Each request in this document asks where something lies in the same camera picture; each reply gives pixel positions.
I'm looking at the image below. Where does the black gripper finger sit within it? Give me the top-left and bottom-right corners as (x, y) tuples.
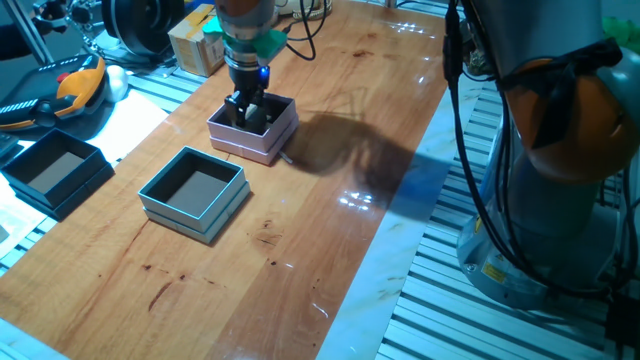
(247, 97), (269, 135)
(223, 90), (247, 129)

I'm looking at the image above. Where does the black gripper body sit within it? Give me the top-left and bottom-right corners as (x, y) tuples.
(228, 64), (271, 101)

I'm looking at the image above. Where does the teal edged gift box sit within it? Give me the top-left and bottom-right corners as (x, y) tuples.
(138, 145), (251, 245)

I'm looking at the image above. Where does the black round spool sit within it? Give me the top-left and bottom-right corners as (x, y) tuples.
(101, 0), (186, 57)

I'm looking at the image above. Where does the pink gift box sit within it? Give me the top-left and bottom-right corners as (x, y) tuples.
(205, 91), (300, 167)

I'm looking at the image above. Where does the white rounded object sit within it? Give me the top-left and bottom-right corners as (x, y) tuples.
(104, 64), (130, 104)

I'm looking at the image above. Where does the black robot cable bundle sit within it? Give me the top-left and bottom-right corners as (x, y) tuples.
(279, 0), (639, 301)

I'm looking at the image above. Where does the green cloth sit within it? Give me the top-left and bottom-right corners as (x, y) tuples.
(602, 15), (640, 46)

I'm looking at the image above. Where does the white paper sheet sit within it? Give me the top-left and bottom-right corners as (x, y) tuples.
(0, 89), (170, 261)

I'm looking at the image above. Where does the dark sleeved forearm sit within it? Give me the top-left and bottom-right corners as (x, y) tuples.
(0, 22), (41, 61)

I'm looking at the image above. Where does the grey metal tripod leg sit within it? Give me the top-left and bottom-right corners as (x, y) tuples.
(4, 0), (54, 66)
(62, 0), (106, 56)

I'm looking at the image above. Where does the brown cardboard box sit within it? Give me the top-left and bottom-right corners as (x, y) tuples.
(167, 3), (226, 78)

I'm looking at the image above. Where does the black gift box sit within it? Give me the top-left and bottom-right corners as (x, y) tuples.
(0, 128), (116, 222)

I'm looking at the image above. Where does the orange black teach pendant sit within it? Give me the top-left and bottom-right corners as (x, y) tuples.
(0, 53), (109, 132)

